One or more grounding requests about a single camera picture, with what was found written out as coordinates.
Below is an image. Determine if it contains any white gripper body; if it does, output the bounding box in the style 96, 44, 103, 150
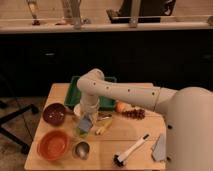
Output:
80, 94, 100, 122

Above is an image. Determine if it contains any blue-grey sponge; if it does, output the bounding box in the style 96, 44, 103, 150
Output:
78, 116, 93, 132

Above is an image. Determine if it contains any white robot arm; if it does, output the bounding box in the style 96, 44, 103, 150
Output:
77, 69, 213, 171

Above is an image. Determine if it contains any small metal cup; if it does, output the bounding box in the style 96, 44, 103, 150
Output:
73, 141, 90, 160

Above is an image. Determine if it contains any white small plate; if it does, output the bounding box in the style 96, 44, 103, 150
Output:
73, 104, 82, 118

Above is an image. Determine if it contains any metal utensil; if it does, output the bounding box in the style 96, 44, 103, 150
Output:
97, 114, 112, 121

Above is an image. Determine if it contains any green plastic tray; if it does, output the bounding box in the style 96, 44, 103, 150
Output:
64, 76, 116, 111

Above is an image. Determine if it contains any orange fruit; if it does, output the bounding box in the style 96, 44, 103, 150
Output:
115, 101, 131, 113

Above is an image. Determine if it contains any dark purple bowl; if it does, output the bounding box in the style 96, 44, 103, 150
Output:
42, 103, 66, 126

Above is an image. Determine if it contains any brown pine cone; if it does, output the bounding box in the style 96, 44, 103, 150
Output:
122, 109, 145, 120

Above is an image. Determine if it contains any orange bowl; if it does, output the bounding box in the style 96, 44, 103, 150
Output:
37, 130, 71, 161

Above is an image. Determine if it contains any white dish brush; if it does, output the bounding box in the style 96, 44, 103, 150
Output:
113, 134, 149, 167

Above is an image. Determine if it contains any black office chair base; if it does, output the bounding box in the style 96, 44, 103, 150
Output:
0, 73, 40, 155

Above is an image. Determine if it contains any grey folded cloth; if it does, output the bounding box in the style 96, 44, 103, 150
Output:
151, 134, 166, 162

